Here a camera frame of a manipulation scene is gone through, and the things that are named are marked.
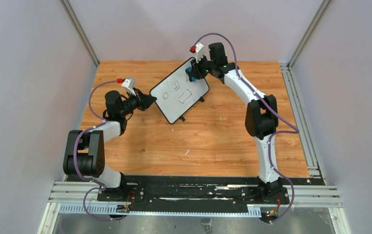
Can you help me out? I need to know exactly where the blue and black eraser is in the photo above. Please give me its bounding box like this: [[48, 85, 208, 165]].
[[185, 69, 193, 78]]

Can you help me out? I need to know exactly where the black framed whiteboard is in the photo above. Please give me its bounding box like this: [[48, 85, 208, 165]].
[[150, 57, 210, 124]]

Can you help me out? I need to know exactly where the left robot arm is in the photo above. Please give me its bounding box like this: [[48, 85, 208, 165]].
[[62, 88, 157, 197]]

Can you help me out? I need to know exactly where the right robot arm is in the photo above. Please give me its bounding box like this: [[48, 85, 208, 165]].
[[186, 42, 282, 202]]

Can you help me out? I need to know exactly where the metal whiteboard stand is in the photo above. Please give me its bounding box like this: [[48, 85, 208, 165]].
[[178, 96, 205, 121]]

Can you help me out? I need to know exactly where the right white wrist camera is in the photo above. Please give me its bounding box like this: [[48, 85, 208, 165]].
[[194, 42, 204, 63]]

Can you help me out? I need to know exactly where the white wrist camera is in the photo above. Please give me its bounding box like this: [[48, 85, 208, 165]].
[[121, 77, 136, 96], [194, 42, 204, 63]]

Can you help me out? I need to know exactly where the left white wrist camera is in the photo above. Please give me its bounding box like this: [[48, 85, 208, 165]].
[[121, 77, 136, 96]]

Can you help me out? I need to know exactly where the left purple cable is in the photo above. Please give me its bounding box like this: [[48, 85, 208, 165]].
[[73, 78, 129, 222]]

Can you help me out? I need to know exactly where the purple cable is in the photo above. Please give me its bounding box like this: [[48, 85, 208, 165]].
[[189, 33, 300, 225], [73, 78, 129, 222]]

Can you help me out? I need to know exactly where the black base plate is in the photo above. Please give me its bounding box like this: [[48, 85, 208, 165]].
[[97, 175, 325, 214]]

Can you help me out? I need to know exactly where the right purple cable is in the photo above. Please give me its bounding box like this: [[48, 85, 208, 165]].
[[189, 33, 300, 225]]

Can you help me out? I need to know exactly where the aluminium frame rail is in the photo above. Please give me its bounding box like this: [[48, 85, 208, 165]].
[[39, 175, 351, 234]]

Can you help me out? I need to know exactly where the left corner aluminium post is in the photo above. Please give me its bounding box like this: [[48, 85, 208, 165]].
[[59, 0, 100, 67]]

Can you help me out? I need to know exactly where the corner aluminium post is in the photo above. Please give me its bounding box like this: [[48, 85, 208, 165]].
[[287, 0, 332, 70], [59, 0, 100, 67]]

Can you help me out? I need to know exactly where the right corner aluminium post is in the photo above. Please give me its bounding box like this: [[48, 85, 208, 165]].
[[287, 0, 332, 70]]

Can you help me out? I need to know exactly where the right side aluminium rail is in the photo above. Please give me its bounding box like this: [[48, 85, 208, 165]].
[[279, 63, 326, 184]]

